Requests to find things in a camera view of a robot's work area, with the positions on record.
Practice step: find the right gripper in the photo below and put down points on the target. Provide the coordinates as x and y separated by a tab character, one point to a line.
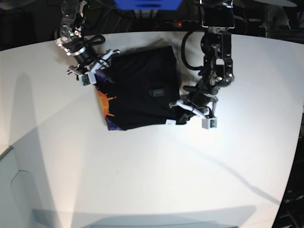
88	62

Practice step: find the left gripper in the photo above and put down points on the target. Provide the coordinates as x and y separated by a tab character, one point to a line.
195	103

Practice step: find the black T-shirt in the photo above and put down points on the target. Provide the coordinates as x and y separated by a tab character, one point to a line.
137	96

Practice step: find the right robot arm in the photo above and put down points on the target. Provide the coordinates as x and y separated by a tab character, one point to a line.
71	39

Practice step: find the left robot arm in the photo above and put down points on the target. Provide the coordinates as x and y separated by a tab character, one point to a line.
216	18

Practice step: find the blue plastic bin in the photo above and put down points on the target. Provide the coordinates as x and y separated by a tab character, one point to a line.
148	4

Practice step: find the black power strip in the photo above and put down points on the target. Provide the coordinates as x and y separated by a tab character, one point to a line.
183	23

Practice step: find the black equipment rack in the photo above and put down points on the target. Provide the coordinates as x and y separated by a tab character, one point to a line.
291	211

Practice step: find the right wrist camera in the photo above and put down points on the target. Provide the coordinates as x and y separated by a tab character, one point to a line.
87	79

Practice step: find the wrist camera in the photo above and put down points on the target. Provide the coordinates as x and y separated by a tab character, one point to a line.
209	123
87	79

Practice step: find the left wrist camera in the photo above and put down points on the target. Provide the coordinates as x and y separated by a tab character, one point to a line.
209	123

